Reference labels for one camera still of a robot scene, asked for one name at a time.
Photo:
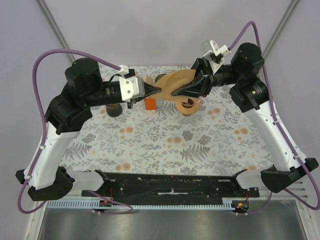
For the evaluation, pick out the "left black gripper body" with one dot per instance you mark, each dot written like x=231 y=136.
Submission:
x=131 y=103

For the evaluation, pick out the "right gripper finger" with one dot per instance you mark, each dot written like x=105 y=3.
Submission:
x=195 y=89
x=198 y=68

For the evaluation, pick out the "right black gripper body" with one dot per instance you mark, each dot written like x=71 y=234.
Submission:
x=207 y=69

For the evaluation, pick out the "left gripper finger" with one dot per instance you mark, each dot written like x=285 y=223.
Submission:
x=151 y=88
x=148 y=94

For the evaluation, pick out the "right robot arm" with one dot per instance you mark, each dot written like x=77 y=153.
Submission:
x=251 y=95

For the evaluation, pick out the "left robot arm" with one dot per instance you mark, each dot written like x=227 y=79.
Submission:
x=64 y=118

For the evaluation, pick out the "orange coffee filter box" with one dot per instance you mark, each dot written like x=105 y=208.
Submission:
x=150 y=103

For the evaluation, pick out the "green glass coffee dripper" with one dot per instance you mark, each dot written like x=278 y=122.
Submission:
x=159 y=77

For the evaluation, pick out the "red capped dark bottle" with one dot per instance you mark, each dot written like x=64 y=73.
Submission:
x=114 y=110

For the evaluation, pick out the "floral tablecloth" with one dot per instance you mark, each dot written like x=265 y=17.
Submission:
x=217 y=140

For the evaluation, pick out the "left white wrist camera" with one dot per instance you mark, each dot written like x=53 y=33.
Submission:
x=131 y=85

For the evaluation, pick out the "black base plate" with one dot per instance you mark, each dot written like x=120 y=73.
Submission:
x=162 y=189

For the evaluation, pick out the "aluminium frame rail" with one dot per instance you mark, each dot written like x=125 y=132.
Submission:
x=45 y=10

